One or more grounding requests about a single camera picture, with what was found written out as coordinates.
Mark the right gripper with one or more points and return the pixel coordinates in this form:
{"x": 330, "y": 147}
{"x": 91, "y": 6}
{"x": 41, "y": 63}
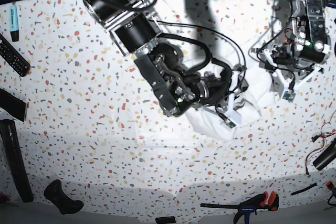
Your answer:
{"x": 223, "y": 94}

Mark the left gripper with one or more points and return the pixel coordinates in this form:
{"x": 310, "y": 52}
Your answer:
{"x": 291, "y": 66}

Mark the white T-shirt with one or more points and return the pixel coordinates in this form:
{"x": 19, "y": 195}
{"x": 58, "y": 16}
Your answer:
{"x": 243, "y": 111}

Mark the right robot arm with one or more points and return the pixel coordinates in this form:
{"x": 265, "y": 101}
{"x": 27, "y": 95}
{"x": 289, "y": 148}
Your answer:
{"x": 177, "y": 87}

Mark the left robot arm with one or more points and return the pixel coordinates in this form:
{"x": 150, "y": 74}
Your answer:
{"x": 306, "y": 23}

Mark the black cylinder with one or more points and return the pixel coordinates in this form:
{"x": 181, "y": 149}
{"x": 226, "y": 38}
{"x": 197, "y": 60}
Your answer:
{"x": 326, "y": 157}

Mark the black orange bar clamp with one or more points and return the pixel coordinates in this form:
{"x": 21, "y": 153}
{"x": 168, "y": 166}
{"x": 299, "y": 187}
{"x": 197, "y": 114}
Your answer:
{"x": 249, "y": 206}

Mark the terrazzo pattern tablecloth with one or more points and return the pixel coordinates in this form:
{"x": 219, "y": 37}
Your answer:
{"x": 93, "y": 122}

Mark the small black box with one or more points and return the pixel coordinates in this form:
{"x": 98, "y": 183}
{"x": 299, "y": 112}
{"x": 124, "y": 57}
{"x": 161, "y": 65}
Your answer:
{"x": 165, "y": 220}

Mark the black game controller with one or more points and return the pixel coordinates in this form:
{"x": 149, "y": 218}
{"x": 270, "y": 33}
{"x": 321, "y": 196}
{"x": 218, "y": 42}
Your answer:
{"x": 65, "y": 205}

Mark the black remote control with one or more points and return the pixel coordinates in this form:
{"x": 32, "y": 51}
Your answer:
{"x": 14, "y": 58}

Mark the blue highlighter pen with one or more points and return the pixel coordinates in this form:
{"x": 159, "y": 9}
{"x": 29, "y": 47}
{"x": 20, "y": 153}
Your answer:
{"x": 13, "y": 20}

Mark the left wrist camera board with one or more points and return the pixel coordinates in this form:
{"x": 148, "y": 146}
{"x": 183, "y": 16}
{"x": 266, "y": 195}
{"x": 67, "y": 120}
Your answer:
{"x": 289, "y": 95}

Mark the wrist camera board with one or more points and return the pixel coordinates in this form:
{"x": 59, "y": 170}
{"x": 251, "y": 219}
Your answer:
{"x": 229, "y": 123}
{"x": 289, "y": 95}

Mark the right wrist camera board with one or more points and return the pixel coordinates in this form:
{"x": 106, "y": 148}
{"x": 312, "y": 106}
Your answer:
{"x": 229, "y": 123}

